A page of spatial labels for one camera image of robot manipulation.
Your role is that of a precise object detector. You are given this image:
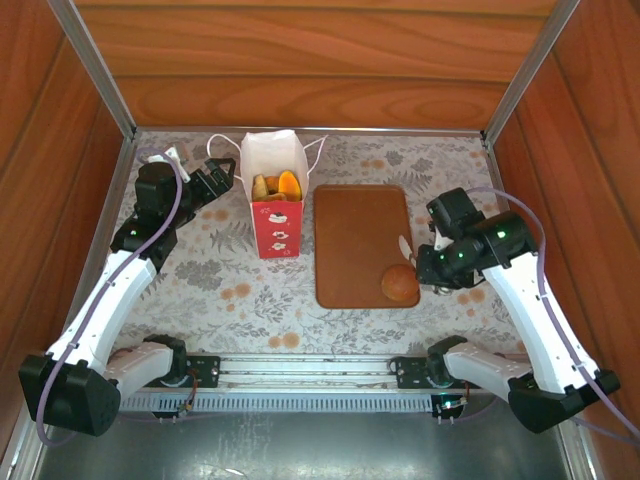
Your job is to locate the golden fake croissant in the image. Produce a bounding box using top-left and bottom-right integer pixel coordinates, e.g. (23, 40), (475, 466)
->
(277, 170), (303, 202)

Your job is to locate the red white paper bag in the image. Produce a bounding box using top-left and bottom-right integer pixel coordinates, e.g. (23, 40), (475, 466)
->
(206, 128), (330, 260)

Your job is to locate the round brown fake bun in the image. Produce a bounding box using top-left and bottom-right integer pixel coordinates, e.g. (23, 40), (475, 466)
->
(381, 263), (420, 302)

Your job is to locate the brown rectangular tray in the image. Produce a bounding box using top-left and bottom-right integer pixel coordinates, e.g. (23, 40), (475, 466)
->
(313, 183), (421, 310)

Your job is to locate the floral table cloth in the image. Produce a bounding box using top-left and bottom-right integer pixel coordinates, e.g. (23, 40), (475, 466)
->
(92, 130), (531, 357)

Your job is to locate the small circuit board green LED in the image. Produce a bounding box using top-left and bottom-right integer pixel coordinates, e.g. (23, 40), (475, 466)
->
(432, 393), (471, 425)

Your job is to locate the grey metal bottom panel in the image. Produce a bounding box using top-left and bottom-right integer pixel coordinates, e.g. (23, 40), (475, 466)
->
(29, 394), (586, 480)

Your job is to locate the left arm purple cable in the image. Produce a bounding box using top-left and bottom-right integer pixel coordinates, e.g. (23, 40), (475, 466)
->
(35, 146), (184, 448)

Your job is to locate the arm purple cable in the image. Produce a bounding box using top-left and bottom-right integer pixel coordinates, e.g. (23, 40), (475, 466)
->
(462, 186), (640, 449)
(35, 146), (184, 448)

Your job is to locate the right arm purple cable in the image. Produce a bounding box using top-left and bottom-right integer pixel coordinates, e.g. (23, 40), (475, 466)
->
(462, 186), (640, 449)

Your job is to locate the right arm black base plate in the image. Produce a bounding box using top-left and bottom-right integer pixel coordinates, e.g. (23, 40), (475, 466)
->
(391, 353), (469, 390)

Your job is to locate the aluminium frame crossbar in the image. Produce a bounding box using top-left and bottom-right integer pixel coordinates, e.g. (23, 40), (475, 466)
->
(133, 124), (487, 137)

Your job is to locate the aluminium frame post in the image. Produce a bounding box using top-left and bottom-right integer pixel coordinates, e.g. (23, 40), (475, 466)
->
(479, 0), (581, 141)
(47, 0), (137, 144)

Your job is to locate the aluminium mounting rail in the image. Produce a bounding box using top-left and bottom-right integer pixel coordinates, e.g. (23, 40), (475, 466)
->
(217, 353), (397, 390)

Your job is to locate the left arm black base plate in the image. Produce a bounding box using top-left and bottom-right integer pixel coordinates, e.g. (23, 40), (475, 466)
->
(164, 353), (221, 390)

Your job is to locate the slotted grey cable duct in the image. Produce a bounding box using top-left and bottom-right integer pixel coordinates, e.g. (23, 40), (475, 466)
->
(119, 392), (436, 414)

